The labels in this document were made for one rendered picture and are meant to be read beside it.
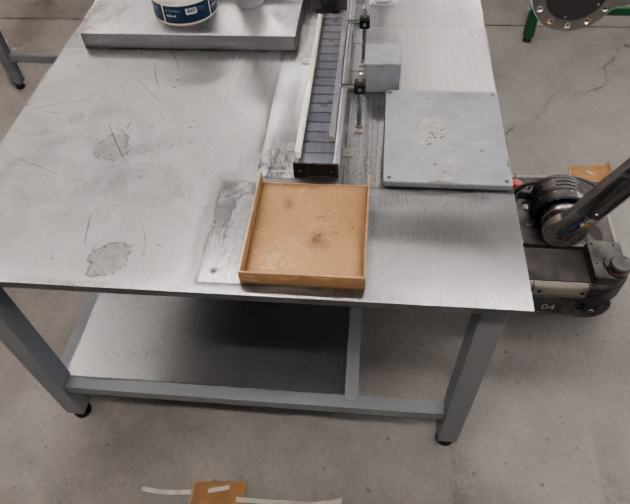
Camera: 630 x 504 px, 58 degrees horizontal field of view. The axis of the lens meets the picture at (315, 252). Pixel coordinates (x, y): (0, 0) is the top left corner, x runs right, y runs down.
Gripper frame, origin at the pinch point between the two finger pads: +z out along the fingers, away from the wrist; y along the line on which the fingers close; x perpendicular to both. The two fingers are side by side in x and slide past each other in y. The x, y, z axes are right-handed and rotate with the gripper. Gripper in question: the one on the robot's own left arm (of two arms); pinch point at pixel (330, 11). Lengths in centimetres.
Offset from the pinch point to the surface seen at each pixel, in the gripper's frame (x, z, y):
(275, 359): 104, 7, 13
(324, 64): 18.2, -7.9, 0.7
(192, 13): -0.2, 2.9, 42.3
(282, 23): 1.5, 5.8, 15.0
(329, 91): 27.8, -15.8, -1.5
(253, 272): 75, -53, 10
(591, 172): 32, 93, -111
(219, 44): 8.7, 4.0, 33.9
